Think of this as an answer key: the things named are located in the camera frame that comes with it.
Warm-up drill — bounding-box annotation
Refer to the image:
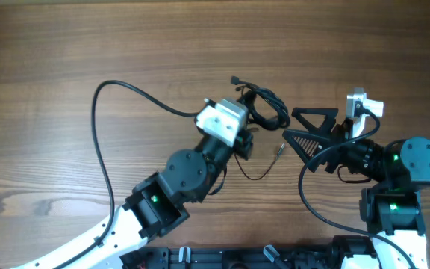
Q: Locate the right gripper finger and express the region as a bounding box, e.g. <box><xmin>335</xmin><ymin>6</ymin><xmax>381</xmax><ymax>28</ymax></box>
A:
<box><xmin>282</xmin><ymin>129</ymin><xmax>331</xmax><ymax>172</ymax></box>
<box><xmin>292</xmin><ymin>108</ymin><xmax>339</xmax><ymax>135</ymax></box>

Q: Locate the black cable bundle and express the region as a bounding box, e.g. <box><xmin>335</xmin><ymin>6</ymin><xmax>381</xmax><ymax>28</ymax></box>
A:
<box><xmin>230</xmin><ymin>75</ymin><xmax>291</xmax><ymax>181</ymax></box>

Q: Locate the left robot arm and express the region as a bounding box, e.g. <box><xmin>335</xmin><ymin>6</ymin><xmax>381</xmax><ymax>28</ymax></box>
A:
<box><xmin>24</xmin><ymin>129</ymin><xmax>253</xmax><ymax>268</ymax></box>

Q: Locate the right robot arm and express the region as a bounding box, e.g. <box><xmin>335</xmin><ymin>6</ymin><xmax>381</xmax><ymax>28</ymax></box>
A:
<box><xmin>283</xmin><ymin>104</ymin><xmax>430</xmax><ymax>268</ymax></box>

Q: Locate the right camera cable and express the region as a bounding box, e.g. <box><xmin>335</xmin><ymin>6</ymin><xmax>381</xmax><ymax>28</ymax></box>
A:
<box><xmin>298</xmin><ymin>107</ymin><xmax>420</xmax><ymax>269</ymax></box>

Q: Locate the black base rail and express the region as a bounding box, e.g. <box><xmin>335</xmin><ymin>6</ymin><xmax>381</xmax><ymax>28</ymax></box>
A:
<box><xmin>120</xmin><ymin>244</ymin><xmax>381</xmax><ymax>269</ymax></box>

